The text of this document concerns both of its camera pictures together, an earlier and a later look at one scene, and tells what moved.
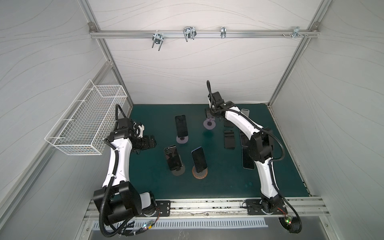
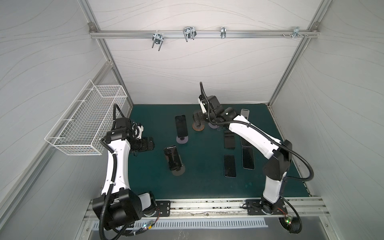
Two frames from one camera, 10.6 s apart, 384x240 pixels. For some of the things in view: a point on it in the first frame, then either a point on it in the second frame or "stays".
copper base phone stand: (200, 175) -> (199, 128)
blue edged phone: (199, 159) -> (229, 167)
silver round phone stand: (245, 111) stays
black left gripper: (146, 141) stays
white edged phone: (244, 139) stays
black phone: (248, 157) stays
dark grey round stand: (179, 172) stays
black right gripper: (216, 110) -> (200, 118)
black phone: (229, 139) stays
